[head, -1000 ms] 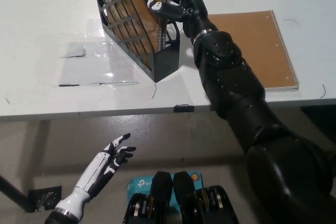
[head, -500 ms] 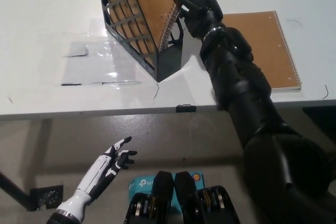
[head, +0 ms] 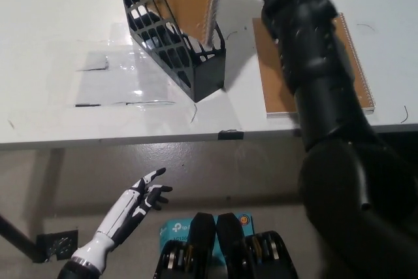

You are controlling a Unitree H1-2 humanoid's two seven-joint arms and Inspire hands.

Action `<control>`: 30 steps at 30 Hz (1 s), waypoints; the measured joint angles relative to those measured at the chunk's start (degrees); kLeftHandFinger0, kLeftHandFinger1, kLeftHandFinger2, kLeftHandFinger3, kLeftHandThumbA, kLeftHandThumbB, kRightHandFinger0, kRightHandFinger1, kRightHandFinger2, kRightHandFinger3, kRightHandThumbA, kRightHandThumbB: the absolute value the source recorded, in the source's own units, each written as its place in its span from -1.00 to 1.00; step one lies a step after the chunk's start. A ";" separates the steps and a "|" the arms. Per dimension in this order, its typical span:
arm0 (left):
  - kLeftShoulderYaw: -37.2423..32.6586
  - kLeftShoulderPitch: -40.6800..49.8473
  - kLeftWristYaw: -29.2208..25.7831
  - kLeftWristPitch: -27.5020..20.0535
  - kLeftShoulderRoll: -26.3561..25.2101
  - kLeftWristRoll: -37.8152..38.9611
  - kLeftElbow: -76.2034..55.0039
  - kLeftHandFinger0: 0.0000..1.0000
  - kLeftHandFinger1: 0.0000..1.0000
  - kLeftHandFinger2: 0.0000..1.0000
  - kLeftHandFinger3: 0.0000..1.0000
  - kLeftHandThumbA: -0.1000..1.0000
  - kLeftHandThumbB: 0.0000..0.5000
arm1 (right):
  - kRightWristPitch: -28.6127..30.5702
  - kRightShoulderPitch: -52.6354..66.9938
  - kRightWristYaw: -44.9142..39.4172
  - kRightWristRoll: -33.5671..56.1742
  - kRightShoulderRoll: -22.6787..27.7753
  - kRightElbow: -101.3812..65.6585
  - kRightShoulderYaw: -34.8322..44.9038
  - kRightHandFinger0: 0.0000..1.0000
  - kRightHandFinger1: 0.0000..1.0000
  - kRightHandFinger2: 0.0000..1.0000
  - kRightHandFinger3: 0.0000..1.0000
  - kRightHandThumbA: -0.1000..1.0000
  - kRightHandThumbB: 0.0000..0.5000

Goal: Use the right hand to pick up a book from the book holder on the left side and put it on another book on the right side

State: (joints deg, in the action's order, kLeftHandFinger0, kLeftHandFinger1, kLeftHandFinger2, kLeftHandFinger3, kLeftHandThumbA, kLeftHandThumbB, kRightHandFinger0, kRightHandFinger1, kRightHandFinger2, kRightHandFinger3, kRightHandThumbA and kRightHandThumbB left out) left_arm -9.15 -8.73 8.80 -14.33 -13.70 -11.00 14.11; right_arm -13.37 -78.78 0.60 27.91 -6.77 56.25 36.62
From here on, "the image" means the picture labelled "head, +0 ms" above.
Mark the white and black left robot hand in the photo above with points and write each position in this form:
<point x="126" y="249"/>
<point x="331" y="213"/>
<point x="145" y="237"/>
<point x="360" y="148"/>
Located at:
<point x="127" y="207"/>

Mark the black mesh book holder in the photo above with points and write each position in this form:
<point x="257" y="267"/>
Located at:
<point x="209" y="76"/>

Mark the teal router box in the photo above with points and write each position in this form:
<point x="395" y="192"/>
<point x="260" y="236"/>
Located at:
<point x="176" y="230"/>

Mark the black table leg with plate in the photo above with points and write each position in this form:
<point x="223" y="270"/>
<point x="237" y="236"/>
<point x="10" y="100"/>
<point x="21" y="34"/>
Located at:
<point x="16" y="236"/>

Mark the transparent plastic sheet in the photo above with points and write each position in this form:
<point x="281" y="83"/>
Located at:
<point x="124" y="81"/>

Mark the small black edge clip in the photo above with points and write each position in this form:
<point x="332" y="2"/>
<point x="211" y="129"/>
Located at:
<point x="231" y="134"/>

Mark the grey tape patch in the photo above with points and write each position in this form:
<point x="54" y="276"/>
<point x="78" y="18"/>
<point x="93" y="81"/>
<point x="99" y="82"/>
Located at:
<point x="93" y="62"/>

